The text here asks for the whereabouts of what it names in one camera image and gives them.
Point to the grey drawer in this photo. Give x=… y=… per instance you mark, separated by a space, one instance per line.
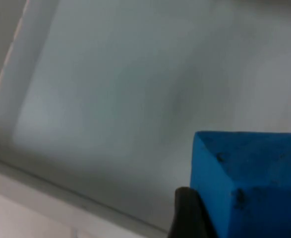
x=105 y=94

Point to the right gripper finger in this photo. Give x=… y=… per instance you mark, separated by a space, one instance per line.
x=187 y=218

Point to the blue block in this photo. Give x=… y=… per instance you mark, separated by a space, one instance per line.
x=249 y=183

